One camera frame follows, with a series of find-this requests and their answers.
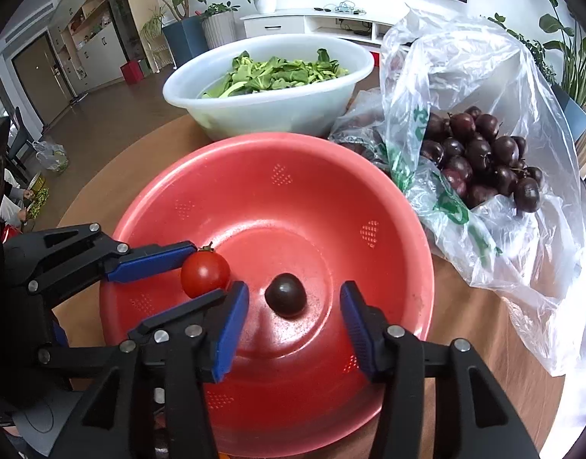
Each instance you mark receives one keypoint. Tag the red cherry tomato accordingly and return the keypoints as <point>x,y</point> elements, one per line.
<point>205,273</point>

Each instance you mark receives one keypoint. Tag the white television cabinet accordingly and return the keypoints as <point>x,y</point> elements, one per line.
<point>293,21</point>

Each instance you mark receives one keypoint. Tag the large clear plastic bag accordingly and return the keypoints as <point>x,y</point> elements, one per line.
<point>512,258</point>

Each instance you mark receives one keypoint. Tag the tall plant in blue pot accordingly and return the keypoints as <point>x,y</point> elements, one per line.
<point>183,38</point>

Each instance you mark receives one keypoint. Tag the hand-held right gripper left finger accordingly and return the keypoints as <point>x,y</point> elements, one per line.
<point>230,330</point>

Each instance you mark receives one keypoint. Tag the bushy green plant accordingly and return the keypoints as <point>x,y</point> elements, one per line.
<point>536,52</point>

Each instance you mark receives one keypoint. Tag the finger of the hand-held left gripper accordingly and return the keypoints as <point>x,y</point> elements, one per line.
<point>178,313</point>
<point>149,263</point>

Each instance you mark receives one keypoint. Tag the small clear plastic bag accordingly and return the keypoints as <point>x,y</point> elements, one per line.
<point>364,119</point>

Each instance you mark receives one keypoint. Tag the red plastic basin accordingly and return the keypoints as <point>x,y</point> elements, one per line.
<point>293,210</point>

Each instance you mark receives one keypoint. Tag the large-leaf plant in blue pot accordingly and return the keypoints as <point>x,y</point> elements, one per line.
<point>572,114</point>

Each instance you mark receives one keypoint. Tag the plastic bag with vegetables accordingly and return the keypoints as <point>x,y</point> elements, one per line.
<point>49,155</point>

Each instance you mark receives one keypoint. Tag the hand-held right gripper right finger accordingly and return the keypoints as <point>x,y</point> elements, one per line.
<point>357,330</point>

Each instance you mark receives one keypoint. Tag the pile of dark purple fruits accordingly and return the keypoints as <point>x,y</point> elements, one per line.
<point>479,153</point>

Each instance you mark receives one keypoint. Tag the white plastic basin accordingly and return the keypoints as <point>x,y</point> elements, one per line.
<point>273,110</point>

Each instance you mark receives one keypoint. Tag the brown door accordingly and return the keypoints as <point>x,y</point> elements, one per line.
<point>39,76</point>

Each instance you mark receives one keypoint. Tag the green leafy vegetables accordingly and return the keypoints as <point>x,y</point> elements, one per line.
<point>273,76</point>

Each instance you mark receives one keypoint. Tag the white wall cabinets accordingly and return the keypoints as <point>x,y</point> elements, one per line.
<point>101,43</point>

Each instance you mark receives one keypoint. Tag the brown tablecloth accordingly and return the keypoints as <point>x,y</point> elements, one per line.
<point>465,325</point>

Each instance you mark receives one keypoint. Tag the dark purple cherry tomato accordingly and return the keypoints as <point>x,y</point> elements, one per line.
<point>285,295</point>

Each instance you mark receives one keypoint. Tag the plant in ribbed grey pot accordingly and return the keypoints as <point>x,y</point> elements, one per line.
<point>219,28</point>

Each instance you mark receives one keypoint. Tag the red box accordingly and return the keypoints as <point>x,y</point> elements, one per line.
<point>132,71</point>

